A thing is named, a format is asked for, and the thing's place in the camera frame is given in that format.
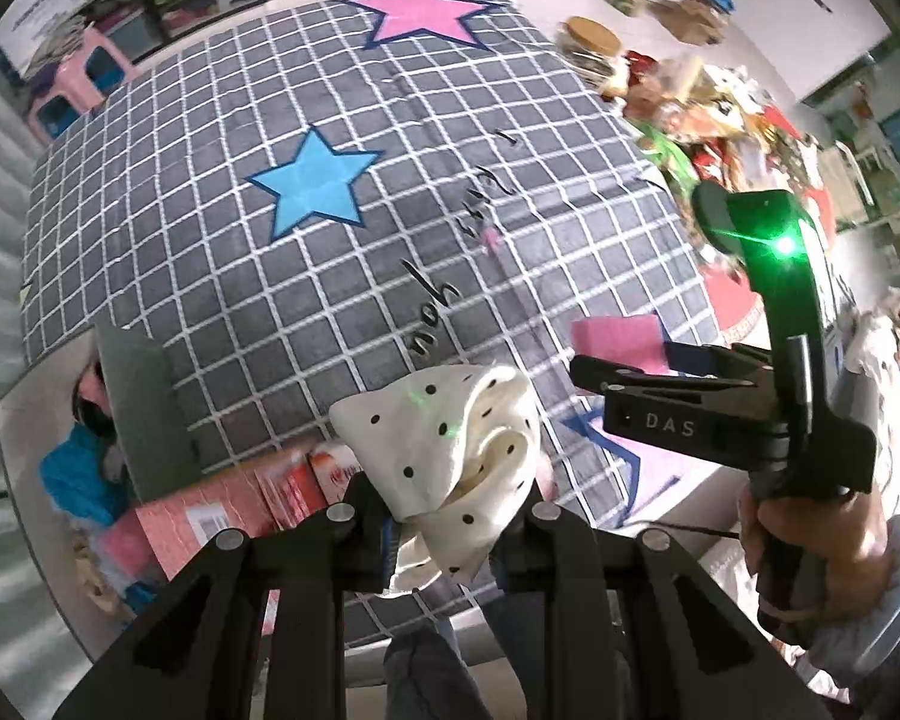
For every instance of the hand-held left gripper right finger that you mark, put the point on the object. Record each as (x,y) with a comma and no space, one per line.
(547,547)

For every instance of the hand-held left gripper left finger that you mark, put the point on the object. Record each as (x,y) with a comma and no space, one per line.
(360,532)

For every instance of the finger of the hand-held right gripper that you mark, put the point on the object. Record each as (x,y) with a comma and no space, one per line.
(701,361)
(630,381)

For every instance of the pink cloth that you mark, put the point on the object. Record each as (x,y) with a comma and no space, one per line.
(615,337)

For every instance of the white polka dot scrunchie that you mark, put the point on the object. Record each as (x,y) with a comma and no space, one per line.
(435,450)

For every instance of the white cardboard box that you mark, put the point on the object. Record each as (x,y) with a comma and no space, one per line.
(142,405)

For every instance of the blue fuzzy cloth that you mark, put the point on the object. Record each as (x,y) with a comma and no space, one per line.
(75,472)

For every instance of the pink sock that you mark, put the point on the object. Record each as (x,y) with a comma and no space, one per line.
(94,386)

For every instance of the person's right forearm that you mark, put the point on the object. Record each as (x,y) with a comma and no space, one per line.
(892,615)

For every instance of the person's right hand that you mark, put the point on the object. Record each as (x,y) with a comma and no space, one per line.
(847,540)

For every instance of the red round mat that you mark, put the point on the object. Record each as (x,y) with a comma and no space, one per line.
(731,311)

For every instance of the floral tissue box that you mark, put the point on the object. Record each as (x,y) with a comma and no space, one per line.
(334,472)

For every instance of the white floral cloth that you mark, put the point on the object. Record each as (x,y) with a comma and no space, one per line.
(896,390)

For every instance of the jar with black lid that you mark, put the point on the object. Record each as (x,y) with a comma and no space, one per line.
(714,217)

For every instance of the person's leg in jeans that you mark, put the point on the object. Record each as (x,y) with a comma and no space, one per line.
(420,675)

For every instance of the grey checkered star blanket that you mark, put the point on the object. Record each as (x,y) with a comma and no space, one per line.
(195,240)

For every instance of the glass jar with gold lid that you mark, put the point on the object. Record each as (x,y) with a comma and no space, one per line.
(589,41)

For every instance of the white tall cabinet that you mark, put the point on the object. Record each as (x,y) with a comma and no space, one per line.
(795,15)

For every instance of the pale green curtain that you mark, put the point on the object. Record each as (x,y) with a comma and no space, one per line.
(0,315)

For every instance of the pink plastic stool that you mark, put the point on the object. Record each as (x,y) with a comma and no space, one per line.
(75,82)

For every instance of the grey gloves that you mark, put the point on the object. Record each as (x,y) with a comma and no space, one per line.
(64,41)

